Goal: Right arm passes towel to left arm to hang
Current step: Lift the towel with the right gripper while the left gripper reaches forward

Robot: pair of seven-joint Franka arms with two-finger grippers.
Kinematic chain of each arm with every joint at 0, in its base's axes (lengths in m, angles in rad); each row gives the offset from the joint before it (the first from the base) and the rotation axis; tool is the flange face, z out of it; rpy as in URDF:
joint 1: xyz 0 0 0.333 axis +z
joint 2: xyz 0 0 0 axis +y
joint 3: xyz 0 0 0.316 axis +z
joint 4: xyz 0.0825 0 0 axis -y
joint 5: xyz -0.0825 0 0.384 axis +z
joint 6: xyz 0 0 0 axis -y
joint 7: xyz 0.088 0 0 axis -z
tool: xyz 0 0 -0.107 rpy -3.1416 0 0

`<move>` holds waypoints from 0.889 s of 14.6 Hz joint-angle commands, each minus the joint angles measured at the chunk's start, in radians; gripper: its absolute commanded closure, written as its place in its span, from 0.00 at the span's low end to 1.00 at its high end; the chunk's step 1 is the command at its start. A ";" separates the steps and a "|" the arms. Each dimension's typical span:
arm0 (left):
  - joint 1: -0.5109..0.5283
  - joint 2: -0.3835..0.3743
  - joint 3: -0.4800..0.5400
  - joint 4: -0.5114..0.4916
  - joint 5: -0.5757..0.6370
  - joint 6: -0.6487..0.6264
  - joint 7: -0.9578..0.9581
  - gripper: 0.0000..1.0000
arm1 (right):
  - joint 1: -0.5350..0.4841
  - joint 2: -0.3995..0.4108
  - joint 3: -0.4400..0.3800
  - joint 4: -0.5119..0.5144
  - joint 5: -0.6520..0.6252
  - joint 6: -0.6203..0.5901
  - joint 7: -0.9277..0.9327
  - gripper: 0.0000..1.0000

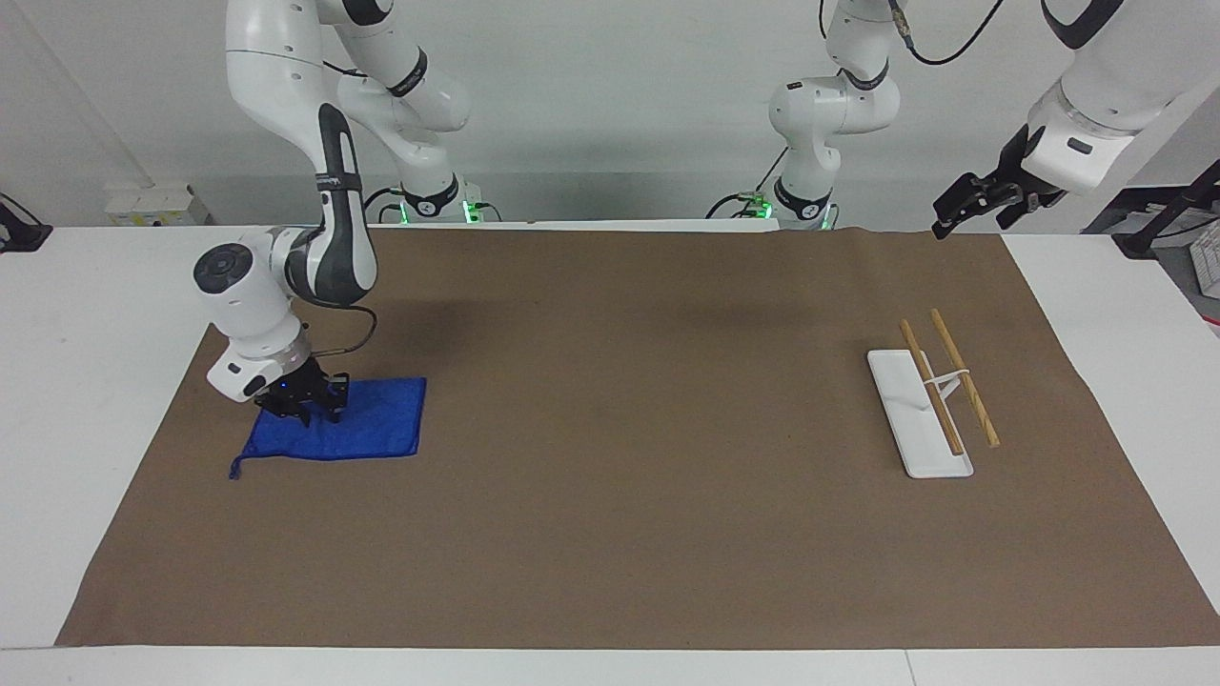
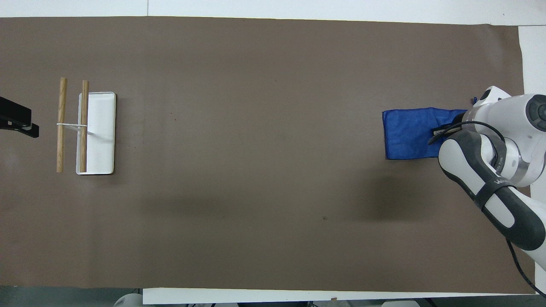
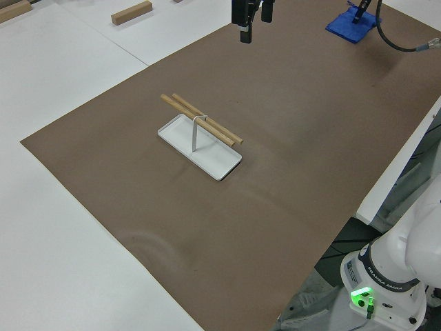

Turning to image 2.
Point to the blue towel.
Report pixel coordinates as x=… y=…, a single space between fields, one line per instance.
x=409 y=132

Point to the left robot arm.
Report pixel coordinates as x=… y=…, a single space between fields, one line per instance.
x=128 y=300

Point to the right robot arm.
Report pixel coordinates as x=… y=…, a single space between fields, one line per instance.
x=465 y=166

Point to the white towel rack wooden bars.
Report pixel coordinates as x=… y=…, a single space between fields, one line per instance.
x=100 y=132

